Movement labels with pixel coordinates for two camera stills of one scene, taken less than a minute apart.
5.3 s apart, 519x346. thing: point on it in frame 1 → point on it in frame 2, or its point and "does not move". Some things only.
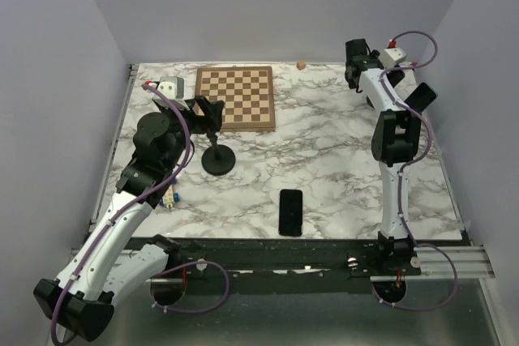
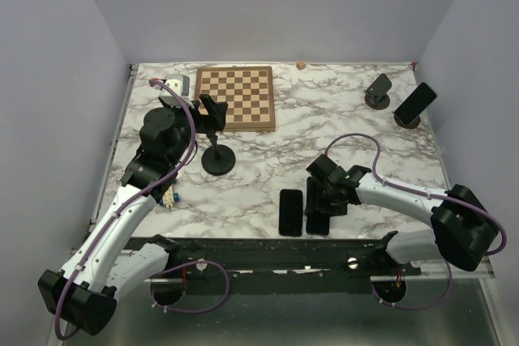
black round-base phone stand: (218, 160) does not move
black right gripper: (375, 55) → (336, 209)
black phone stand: (290, 212) does not move
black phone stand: (422, 97) does not move
